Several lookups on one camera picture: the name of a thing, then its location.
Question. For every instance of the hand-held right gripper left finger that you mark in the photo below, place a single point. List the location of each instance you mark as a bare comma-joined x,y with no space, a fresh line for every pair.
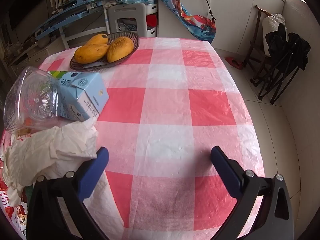
92,172

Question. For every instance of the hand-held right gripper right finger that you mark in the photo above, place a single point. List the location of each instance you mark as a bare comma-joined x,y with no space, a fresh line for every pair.
225,172

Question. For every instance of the large white tissue paper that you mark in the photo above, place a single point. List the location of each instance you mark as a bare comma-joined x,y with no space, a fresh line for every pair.
50,152

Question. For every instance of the blue milk carton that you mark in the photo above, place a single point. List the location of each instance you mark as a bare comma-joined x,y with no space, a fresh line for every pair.
85,97

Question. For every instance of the clear plastic bottle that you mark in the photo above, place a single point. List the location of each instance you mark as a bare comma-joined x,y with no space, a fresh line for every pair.
32,100

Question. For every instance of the red white checked tablecloth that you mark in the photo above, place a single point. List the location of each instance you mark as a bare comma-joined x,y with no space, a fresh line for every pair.
162,105

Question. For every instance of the dark wicker fruit basket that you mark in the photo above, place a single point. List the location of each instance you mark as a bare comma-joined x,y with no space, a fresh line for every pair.
100,66

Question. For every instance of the red slipper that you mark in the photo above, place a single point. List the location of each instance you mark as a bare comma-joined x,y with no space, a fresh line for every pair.
233,62

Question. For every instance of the yellow mango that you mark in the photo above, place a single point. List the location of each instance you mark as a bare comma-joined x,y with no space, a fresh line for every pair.
120,48
97,39
90,53

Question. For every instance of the white television stand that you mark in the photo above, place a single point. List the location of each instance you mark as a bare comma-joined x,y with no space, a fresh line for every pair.
32,56

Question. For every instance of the beige kettlebell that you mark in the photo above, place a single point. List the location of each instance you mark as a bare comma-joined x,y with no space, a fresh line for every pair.
44,41

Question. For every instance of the black folding chair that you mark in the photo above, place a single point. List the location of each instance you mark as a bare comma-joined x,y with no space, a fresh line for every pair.
295,47

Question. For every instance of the white storage box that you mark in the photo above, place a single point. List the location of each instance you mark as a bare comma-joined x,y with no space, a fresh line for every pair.
151,32

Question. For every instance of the colourful printed cloth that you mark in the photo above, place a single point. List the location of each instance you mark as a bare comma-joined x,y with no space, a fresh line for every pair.
195,22

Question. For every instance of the white cabinet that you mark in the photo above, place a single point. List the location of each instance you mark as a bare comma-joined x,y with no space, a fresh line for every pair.
237,17

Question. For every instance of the white sack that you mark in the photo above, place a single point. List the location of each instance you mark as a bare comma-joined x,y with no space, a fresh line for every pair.
271,22

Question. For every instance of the dark wooden chair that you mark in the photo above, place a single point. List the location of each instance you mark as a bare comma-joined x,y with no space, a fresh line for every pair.
258,17

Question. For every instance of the white plastic stool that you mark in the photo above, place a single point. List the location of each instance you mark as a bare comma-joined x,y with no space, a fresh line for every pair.
127,10

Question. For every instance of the blue study desk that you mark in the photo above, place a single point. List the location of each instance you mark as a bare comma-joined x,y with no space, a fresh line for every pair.
75,6

